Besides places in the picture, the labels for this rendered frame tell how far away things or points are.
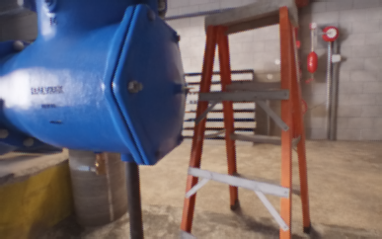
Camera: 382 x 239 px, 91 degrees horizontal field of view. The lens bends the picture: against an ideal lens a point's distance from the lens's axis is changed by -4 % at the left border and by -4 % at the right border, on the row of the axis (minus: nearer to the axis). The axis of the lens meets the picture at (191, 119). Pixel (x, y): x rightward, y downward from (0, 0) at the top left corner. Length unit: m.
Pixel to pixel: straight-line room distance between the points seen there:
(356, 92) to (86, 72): 4.18
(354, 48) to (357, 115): 1.13
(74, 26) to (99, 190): 0.99
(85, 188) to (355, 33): 4.40
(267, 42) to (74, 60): 3.67
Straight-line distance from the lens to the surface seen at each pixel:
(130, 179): 0.91
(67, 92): 0.70
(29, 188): 1.50
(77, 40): 0.75
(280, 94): 0.75
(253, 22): 1.07
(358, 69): 4.39
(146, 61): 0.63
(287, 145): 0.74
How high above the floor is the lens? 0.81
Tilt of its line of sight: 6 degrees down
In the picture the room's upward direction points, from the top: 2 degrees counter-clockwise
